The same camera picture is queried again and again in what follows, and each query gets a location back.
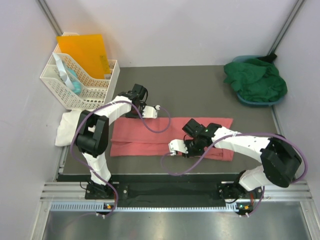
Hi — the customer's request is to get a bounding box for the pink t shirt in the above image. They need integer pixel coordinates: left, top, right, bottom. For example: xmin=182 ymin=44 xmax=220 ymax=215
xmin=110 ymin=117 xmax=234 ymax=162

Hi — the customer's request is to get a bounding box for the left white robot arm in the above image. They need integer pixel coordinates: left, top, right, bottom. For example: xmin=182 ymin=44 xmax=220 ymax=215
xmin=75 ymin=84 xmax=149 ymax=199

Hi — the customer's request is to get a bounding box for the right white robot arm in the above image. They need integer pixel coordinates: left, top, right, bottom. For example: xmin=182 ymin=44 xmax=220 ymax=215
xmin=182 ymin=118 xmax=302 ymax=198

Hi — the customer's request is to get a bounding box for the dark grey table mat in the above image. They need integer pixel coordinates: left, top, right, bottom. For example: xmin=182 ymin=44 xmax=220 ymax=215
xmin=56 ymin=65 xmax=298 ymax=181

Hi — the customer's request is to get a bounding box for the white perforated desk organizer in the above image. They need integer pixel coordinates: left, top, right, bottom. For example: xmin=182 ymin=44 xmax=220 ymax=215
xmin=40 ymin=33 xmax=120 ymax=110

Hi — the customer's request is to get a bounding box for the orange plastic board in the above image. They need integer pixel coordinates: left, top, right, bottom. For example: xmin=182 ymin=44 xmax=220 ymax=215
xmin=56 ymin=34 xmax=111 ymax=79

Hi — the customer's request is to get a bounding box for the white folded t shirt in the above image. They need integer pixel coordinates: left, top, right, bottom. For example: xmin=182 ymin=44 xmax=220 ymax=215
xmin=55 ymin=110 xmax=82 ymax=147

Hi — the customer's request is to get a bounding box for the green t shirt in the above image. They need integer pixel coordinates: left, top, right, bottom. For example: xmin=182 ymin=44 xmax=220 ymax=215
xmin=223 ymin=58 xmax=288 ymax=103

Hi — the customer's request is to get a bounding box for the blue laundry basket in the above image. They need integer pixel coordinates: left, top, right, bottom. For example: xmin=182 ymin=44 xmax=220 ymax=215
xmin=232 ymin=55 xmax=285 ymax=108

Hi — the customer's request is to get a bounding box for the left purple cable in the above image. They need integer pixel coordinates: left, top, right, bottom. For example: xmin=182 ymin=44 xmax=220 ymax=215
xmin=69 ymin=104 xmax=172 ymax=216

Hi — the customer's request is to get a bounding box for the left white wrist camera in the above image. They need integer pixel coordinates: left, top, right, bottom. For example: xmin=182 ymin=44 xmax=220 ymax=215
xmin=141 ymin=105 xmax=161 ymax=119

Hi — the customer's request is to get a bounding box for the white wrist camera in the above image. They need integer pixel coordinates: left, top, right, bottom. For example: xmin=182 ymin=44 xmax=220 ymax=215
xmin=168 ymin=139 xmax=188 ymax=156
xmin=141 ymin=105 xmax=161 ymax=119

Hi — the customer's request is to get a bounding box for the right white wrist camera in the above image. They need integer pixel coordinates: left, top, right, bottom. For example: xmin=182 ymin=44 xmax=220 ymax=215
xmin=168 ymin=139 xmax=188 ymax=156

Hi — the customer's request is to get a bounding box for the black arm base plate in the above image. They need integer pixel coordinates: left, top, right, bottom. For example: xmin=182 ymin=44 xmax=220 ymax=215
xmin=85 ymin=173 xmax=262 ymax=207

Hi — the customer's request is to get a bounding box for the grey slotted cable duct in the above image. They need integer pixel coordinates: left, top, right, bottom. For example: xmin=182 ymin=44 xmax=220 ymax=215
xmin=50 ymin=201 xmax=251 ymax=213

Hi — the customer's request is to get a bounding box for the aluminium frame rail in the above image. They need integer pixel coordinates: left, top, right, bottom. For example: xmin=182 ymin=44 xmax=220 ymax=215
xmin=36 ymin=0 xmax=63 ymax=36

